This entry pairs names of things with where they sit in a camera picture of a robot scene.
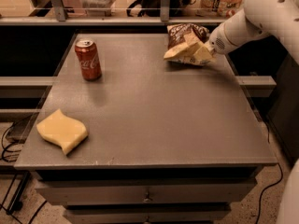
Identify brown sea salt chip bag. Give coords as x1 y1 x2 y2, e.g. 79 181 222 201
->
167 23 214 66

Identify upper drawer with knob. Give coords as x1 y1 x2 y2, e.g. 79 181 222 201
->
36 178 256 206

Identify metal railing frame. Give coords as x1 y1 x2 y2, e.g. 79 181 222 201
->
0 0 225 26

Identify black bag behind glass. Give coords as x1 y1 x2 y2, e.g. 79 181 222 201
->
126 0 195 17

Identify printed snack bag behind glass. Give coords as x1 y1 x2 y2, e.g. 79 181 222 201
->
196 0 245 18

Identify black cables on left floor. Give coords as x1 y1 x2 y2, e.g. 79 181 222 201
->
0 115 48 224

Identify clear plastic container behind glass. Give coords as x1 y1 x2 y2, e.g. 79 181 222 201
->
79 0 115 17

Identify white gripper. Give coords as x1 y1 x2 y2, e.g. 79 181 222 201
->
164 21 239 63

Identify lower drawer with knob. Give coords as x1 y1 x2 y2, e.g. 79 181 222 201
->
64 204 231 224

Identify red coca-cola can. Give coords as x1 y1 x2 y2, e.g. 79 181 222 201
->
75 38 102 81

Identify yellow wavy sponge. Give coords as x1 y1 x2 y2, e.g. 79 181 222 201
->
36 109 88 155

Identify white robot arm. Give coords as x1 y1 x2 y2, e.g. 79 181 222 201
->
164 0 299 65

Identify black cable on right floor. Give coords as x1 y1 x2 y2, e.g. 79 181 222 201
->
254 133 284 224

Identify drawer with knob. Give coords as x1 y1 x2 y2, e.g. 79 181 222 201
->
36 178 256 206
64 204 231 224

